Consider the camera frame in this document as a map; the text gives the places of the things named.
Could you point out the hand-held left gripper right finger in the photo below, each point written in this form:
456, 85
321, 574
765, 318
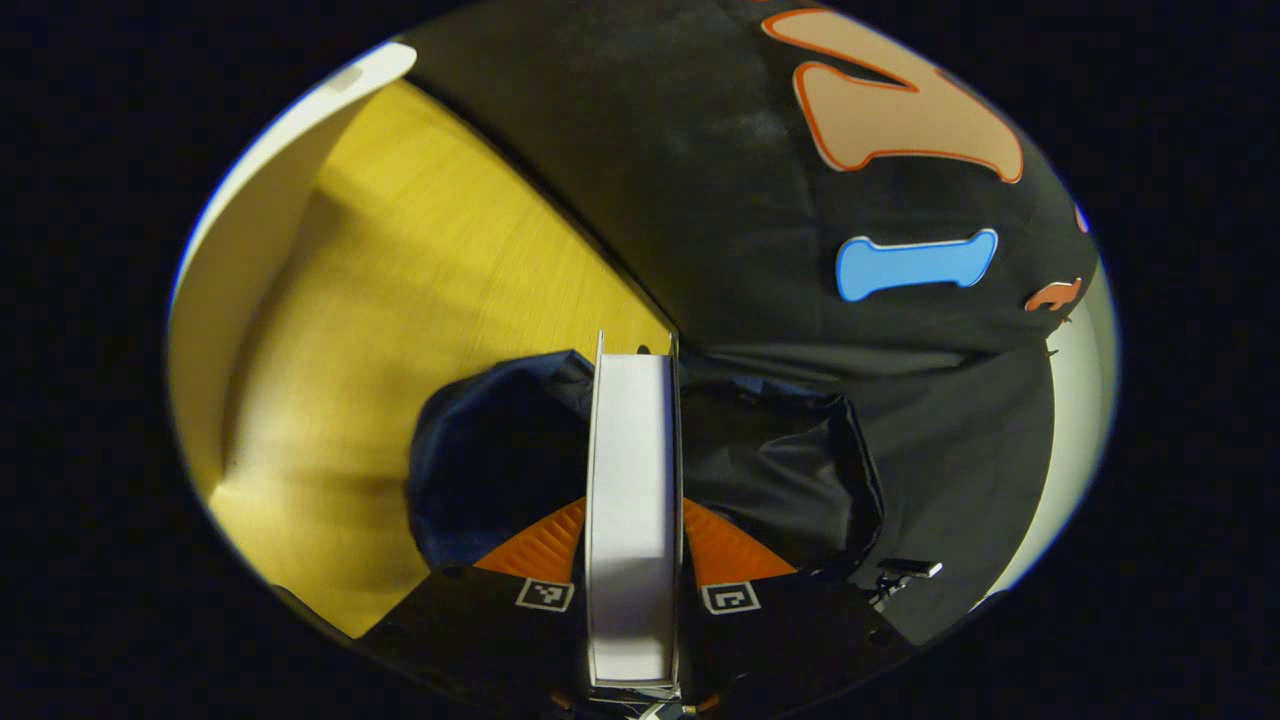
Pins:
780, 630

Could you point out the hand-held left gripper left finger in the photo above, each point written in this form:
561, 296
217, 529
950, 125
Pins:
480, 630

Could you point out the blue schoolbag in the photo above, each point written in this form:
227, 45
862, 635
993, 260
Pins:
500, 450

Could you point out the black backdrop cloth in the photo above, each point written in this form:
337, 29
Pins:
650, 150

